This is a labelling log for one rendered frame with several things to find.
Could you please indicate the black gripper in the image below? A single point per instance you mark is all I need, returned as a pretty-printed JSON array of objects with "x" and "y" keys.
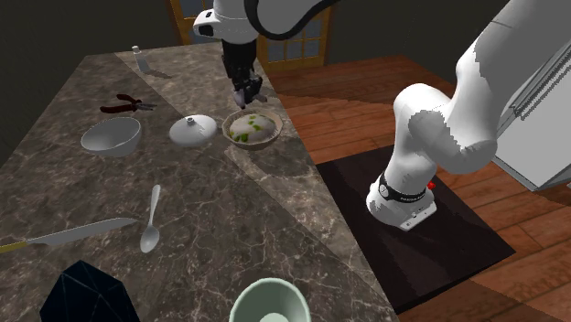
[{"x": 238, "y": 62}]

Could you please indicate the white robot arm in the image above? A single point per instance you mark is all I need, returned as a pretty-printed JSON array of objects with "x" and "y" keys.
[{"x": 428, "y": 134}]

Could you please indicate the wicker bowl with green-white plate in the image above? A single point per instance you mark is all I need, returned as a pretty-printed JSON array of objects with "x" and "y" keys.
[{"x": 252, "y": 128}]

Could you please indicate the white domed lid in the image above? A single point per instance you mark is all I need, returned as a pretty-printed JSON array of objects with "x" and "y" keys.
[{"x": 192, "y": 130}]

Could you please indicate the grey spatula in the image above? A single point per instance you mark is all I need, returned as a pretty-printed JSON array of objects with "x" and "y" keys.
[{"x": 142, "y": 64}]

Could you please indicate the grey bowl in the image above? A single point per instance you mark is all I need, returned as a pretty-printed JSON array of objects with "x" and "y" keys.
[{"x": 111, "y": 136}]

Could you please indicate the silver spoon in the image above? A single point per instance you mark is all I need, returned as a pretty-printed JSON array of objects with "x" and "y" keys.
[{"x": 150, "y": 232}]

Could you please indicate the pale green cup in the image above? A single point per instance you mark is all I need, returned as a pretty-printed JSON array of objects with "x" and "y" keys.
[{"x": 270, "y": 303}]

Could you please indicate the dark robot stand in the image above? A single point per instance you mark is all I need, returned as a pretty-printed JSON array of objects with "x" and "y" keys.
[{"x": 428, "y": 249}]

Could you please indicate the black faceted object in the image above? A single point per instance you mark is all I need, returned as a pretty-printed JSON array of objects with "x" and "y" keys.
[{"x": 89, "y": 294}]

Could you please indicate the white refrigerator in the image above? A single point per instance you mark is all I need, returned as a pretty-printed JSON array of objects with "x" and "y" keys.
[{"x": 535, "y": 129}]

